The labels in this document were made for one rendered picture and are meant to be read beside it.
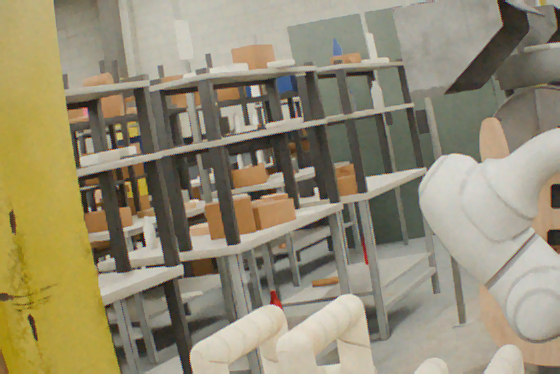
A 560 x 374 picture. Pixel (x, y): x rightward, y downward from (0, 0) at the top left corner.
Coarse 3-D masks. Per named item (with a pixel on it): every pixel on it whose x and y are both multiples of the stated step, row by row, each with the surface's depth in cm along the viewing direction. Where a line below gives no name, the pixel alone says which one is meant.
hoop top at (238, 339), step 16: (240, 320) 113; (256, 320) 114; (272, 320) 117; (224, 336) 107; (240, 336) 109; (256, 336) 112; (272, 336) 117; (192, 352) 104; (208, 352) 103; (224, 352) 104; (240, 352) 108
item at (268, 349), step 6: (282, 330) 119; (288, 330) 120; (276, 336) 119; (264, 342) 119; (270, 342) 119; (276, 342) 119; (264, 348) 119; (270, 348) 119; (264, 354) 119; (270, 354) 119; (264, 360) 120; (270, 360) 119; (276, 360) 119; (264, 366) 120; (270, 366) 119; (276, 366) 119; (270, 372) 119; (276, 372) 119
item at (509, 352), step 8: (512, 344) 113; (496, 352) 112; (504, 352) 110; (512, 352) 110; (520, 352) 112; (496, 360) 107; (504, 360) 107; (512, 360) 108; (520, 360) 110; (488, 368) 105; (496, 368) 104; (504, 368) 104; (512, 368) 106
